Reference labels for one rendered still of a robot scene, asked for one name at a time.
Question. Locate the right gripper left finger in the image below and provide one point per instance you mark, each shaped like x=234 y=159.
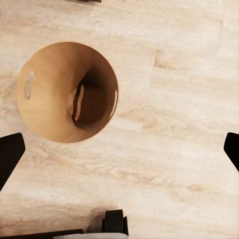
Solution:
x=12 y=148

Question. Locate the trash can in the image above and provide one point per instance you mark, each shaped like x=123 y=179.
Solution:
x=75 y=93

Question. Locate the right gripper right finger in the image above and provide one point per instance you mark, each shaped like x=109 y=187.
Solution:
x=231 y=148

